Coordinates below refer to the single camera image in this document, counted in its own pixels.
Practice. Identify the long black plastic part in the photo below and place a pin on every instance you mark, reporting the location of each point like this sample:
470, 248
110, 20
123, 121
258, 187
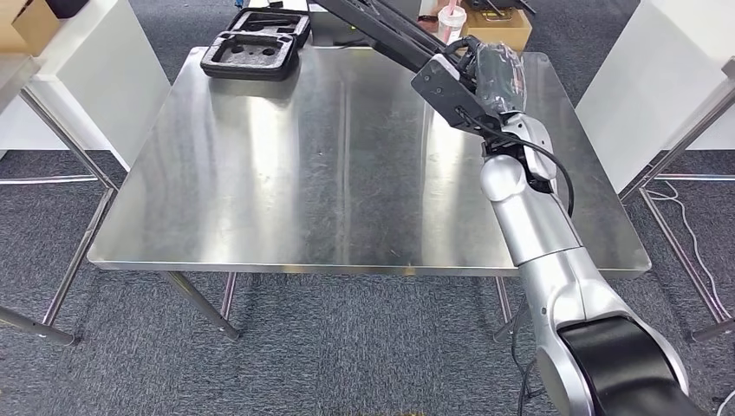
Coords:
396, 40

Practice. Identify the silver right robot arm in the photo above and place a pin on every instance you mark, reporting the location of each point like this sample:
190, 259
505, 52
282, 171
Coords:
540, 229

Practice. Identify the pink white drink cup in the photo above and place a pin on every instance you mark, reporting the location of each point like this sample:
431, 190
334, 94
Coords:
451, 26

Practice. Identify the black foam tray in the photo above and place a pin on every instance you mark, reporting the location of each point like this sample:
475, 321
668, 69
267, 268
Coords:
215, 63
238, 23

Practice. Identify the brown cardboard box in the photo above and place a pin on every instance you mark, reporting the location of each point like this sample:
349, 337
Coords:
29, 26
499, 31

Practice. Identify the black flat tool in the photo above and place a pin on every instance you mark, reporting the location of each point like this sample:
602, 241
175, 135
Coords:
499, 4

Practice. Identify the black rounded object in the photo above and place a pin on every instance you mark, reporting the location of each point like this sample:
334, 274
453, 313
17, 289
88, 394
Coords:
66, 7

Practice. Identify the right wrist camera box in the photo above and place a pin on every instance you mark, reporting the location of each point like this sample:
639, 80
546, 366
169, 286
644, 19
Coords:
448, 92

